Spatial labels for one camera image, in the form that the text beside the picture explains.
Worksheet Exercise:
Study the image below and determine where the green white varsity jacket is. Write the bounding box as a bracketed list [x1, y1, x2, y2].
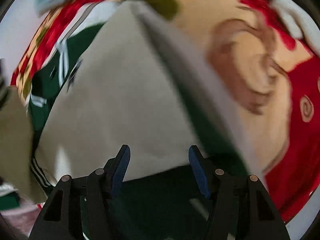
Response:
[0, 0, 266, 240]

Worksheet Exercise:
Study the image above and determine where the red floral blanket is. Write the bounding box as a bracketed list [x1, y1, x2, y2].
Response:
[9, 0, 319, 222]

